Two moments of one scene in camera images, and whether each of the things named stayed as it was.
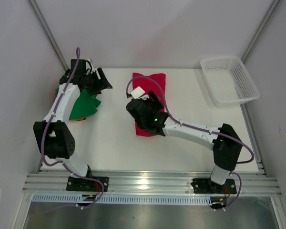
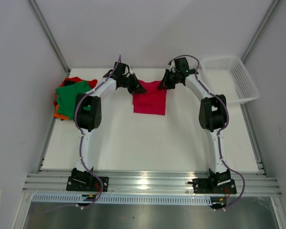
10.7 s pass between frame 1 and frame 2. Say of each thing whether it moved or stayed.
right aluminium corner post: stayed
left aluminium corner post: stayed
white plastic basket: stayed
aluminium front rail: stayed
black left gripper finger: moved
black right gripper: moved
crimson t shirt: moved
